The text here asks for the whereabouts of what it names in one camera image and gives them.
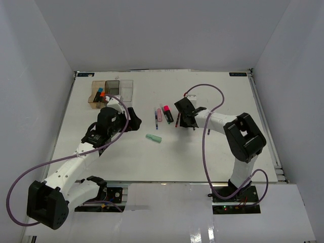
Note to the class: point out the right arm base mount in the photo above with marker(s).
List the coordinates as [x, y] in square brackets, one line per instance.
[242, 203]

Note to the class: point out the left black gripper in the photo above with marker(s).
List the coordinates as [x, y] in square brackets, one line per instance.
[133, 124]

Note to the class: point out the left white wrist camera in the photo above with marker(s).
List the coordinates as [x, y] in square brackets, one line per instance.
[115, 103]

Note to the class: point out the green cap black highlighter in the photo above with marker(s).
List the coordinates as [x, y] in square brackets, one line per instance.
[181, 122]

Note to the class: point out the blue table label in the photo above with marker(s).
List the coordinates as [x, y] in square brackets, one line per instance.
[238, 74]
[86, 74]

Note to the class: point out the green pen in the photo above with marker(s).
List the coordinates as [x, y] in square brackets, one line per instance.
[163, 111]

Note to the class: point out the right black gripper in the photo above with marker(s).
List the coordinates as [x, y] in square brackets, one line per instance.
[186, 125]

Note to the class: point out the left blue table label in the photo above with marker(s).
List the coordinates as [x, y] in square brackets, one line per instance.
[86, 74]

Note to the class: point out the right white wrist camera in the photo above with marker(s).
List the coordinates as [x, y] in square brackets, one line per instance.
[192, 98]

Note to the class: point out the amber transparent container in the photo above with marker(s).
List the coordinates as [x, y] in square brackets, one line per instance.
[94, 87]

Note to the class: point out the clear transparent container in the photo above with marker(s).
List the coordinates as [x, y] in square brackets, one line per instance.
[126, 92]

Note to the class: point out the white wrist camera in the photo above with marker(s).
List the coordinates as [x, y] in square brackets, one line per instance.
[192, 98]
[115, 103]

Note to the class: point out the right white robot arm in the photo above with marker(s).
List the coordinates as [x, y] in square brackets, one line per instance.
[244, 138]

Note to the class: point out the mint green correction tape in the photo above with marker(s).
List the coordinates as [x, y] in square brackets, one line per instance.
[154, 138]

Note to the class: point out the pink cap black highlighter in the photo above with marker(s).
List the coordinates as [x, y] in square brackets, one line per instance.
[168, 113]

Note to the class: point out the blue pen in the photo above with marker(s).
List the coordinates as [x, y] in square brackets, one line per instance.
[156, 118]

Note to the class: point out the blue cap black highlighter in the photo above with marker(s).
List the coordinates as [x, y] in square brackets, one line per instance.
[96, 98]

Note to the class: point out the orange cap black highlighter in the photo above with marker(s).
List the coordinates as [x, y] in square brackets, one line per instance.
[101, 97]

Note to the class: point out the right blue table label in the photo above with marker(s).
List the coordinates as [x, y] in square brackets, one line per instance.
[238, 74]

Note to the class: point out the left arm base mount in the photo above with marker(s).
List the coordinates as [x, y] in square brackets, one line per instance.
[114, 202]

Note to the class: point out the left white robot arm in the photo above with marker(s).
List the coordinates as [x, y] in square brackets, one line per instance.
[50, 201]

